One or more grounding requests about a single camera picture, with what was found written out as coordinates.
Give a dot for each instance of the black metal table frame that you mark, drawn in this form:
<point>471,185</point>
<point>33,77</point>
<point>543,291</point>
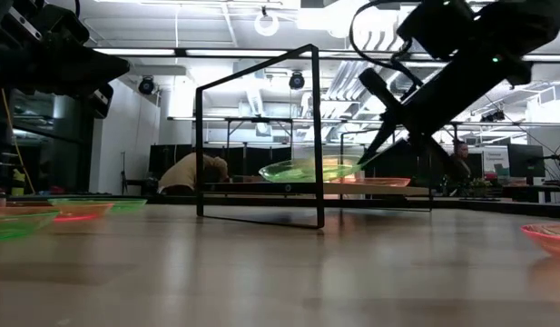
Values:
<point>511,206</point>

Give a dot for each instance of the green translucent plastic plate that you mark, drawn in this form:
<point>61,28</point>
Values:
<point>130,205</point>
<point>297,172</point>
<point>12,227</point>

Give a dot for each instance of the black background monitor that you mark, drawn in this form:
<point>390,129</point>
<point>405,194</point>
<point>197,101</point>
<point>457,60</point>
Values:
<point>526,161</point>

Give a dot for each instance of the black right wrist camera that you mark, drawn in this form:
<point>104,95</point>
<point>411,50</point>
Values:
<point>438,27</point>

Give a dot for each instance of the wooden shelf with black frame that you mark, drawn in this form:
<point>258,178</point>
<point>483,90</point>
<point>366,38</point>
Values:
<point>317,136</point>

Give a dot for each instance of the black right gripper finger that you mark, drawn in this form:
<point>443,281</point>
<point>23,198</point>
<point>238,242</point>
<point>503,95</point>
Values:
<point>399,156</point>
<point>383,134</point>

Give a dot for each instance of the person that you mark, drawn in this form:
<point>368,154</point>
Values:
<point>189,172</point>
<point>458,163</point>

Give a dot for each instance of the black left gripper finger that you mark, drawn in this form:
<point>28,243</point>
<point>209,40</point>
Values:
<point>102,68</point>

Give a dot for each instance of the orange translucent plastic plate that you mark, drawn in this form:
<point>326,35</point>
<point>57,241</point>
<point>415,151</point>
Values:
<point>80,210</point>
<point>552,238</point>
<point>384,182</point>

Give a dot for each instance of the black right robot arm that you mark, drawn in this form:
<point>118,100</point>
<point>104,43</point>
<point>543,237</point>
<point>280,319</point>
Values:
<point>556,18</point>

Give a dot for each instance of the black round ceiling device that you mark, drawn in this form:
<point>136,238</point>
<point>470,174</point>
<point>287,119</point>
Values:
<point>146,85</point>
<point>296,81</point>

